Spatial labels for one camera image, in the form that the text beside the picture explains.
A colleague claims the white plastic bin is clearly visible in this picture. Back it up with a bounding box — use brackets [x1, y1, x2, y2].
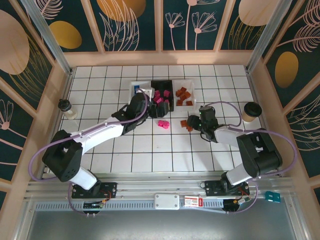
[129, 80, 154, 105]
[172, 79, 197, 112]

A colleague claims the black plastic bin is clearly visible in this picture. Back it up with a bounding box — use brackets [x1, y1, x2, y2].
[150, 79, 175, 112]

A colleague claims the paper coffee cup black lid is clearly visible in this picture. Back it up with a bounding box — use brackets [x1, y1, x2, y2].
[241, 101, 263, 123]

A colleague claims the clear bottle with black cap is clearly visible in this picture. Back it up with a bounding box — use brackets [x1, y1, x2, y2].
[57, 99, 78, 120]

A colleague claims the red and white label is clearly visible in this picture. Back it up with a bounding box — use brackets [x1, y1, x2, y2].
[184, 195, 203, 208]

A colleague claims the white plastic box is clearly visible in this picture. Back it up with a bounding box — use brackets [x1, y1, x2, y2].
[154, 192, 181, 211]

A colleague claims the teal plastic clip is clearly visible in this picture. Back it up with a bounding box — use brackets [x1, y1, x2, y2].
[264, 191, 281, 203]

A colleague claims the purple cable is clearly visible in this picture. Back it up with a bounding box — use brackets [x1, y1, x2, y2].
[203, 101, 299, 216]
[28, 87, 152, 218]

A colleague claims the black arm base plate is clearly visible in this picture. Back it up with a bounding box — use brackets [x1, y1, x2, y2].
[71, 181, 118, 200]
[204, 179, 251, 200]

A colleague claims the aluminium mounting rail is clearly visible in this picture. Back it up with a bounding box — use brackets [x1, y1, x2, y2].
[24, 173, 297, 201]

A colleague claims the dark blue floral wall panel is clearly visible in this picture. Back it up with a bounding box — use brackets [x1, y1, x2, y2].
[86, 0, 157, 52]
[0, 0, 55, 118]
[284, 82, 320, 176]
[226, 0, 276, 51]
[262, 0, 320, 108]
[0, 74, 36, 181]
[162, 0, 221, 51]
[48, 0, 104, 53]

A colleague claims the aluminium frame post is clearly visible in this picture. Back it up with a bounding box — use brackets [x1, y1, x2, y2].
[246, 0, 298, 73]
[21, 0, 74, 76]

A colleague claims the grey slotted cable duct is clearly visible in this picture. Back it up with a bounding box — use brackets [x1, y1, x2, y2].
[33, 199, 253, 210]

